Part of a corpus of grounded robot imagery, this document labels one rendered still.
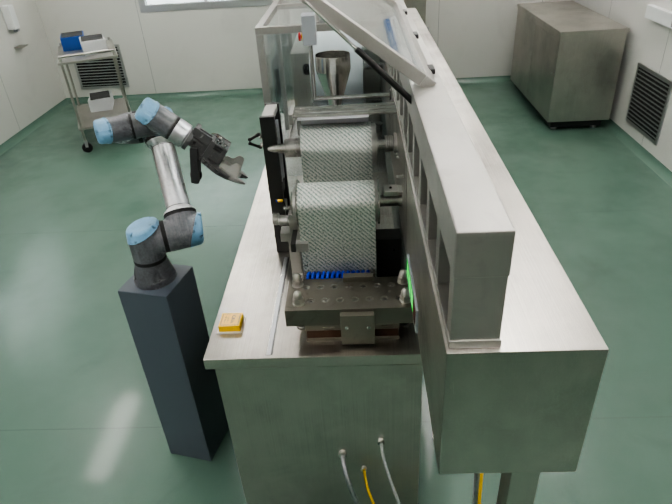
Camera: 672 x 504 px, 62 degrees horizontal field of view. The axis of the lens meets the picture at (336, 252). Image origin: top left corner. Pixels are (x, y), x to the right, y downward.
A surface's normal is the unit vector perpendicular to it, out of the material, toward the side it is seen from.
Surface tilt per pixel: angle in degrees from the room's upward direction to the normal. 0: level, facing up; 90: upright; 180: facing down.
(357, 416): 90
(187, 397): 90
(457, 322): 90
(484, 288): 90
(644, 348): 0
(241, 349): 0
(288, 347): 0
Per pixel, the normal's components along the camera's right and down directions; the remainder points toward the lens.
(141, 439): -0.06, -0.84
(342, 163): -0.02, 0.56
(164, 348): -0.26, 0.53
